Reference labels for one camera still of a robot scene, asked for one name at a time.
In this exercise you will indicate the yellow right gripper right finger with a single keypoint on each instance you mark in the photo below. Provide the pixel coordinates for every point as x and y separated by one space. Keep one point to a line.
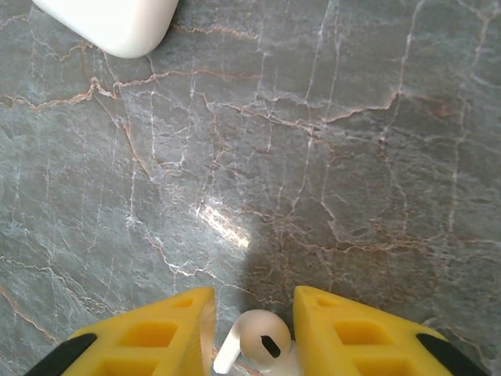
313 333

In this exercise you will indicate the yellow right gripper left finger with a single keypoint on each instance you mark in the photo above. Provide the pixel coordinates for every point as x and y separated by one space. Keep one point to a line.
184 325

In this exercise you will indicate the white earbud charging case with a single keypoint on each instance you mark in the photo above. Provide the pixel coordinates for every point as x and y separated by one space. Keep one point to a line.
109 23

